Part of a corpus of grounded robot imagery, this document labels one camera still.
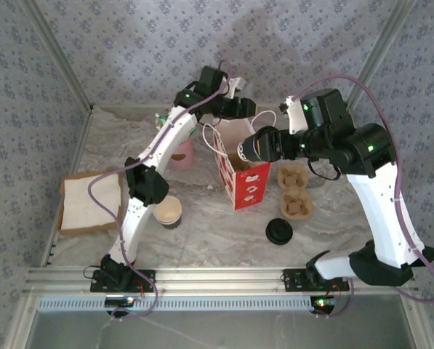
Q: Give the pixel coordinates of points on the black takeout coffee cup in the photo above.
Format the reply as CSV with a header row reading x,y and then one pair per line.
x,y
244,151

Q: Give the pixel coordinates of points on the red paper takeout bag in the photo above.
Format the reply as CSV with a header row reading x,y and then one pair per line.
x,y
249,189

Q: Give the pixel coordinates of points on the paper cups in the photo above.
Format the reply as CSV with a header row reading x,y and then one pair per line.
x,y
167,211

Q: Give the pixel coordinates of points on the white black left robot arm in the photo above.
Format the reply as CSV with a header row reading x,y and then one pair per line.
x,y
173,138

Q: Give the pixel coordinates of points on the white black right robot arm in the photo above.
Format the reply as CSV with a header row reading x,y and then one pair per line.
x,y
384,218

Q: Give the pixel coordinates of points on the brown pulp cup carrier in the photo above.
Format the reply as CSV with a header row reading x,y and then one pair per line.
x,y
296,205
293,176

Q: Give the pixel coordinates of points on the pink cup holder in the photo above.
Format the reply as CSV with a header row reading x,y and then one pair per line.
x,y
184,156

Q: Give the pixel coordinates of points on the stacked black cup lids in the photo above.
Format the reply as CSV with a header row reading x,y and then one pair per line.
x,y
279,230

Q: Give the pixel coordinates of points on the black controller board with LED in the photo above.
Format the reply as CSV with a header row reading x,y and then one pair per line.
x,y
115,301
325,302

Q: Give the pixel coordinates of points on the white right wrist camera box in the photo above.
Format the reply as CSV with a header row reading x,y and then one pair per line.
x,y
296,116

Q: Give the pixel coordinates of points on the aluminium table edge rail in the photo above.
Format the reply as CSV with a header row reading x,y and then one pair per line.
x,y
83,145
129,105

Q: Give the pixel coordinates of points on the aluminium frame post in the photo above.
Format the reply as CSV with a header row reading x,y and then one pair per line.
x,y
376,54
60,54

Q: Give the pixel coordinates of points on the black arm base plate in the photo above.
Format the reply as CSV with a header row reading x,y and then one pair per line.
x,y
147,278
293,280

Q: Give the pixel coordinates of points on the aluminium mounting rail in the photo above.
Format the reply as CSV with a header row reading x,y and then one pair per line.
x,y
216,278

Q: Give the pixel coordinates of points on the aluminium frame leg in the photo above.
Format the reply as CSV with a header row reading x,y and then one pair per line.
x,y
416,327
16,336

